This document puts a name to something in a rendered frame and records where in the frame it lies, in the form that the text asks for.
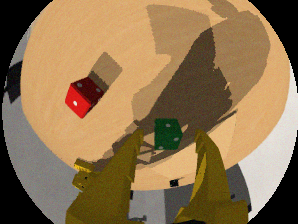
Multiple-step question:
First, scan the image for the green die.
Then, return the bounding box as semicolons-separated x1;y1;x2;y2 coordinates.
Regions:
154;119;183;150

